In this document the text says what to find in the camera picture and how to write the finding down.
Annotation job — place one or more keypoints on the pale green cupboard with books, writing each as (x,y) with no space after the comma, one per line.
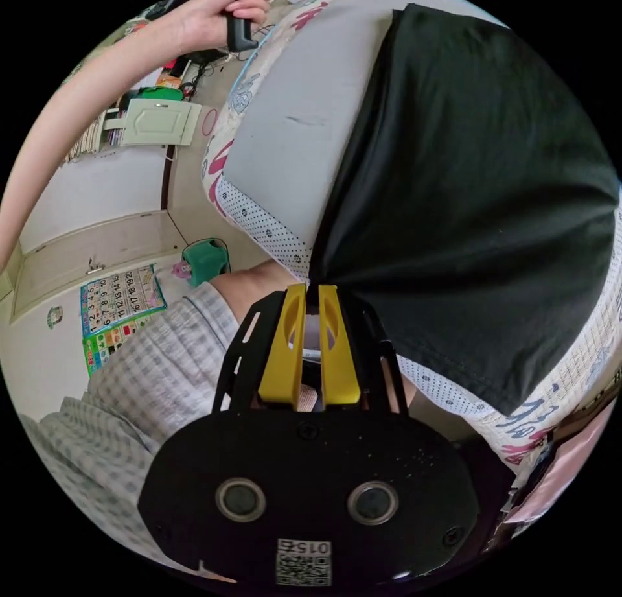
(155,120)

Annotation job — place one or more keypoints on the black short sleeve shirt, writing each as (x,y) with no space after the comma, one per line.
(461,193)

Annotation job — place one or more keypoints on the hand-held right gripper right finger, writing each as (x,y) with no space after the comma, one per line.
(338,363)

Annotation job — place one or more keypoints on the person's left forearm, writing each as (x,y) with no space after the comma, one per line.
(82,101)

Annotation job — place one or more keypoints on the green plastic stool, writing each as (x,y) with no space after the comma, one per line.
(206,262)

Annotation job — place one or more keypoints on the person's left hand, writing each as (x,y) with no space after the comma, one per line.
(218,16)

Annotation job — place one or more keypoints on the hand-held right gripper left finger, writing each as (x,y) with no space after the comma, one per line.
(284,359)

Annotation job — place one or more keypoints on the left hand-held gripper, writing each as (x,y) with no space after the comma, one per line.
(241,35)

